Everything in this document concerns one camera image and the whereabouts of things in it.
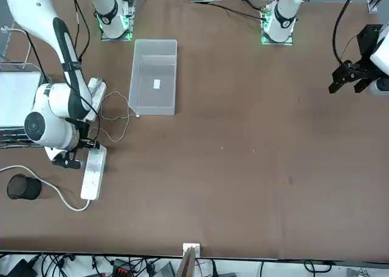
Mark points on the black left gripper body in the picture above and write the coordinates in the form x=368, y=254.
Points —
x=367, y=46

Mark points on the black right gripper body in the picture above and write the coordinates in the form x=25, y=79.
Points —
x=81, y=131

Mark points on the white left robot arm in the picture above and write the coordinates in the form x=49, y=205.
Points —
x=285, y=15

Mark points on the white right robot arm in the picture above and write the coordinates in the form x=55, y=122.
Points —
x=39, y=12

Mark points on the long white power strip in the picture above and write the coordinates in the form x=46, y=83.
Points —
x=92, y=176

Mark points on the black mesh pen cup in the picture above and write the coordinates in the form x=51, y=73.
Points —
x=25, y=187

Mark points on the white flat sheet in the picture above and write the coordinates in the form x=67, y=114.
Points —
x=18, y=97

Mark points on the translucent plastic bin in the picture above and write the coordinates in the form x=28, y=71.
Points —
x=153, y=76

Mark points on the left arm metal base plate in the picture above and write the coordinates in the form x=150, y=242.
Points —
x=266, y=31

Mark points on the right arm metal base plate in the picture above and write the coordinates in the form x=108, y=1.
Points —
x=127, y=22

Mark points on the white table clamp bracket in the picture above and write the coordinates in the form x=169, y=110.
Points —
x=191, y=246

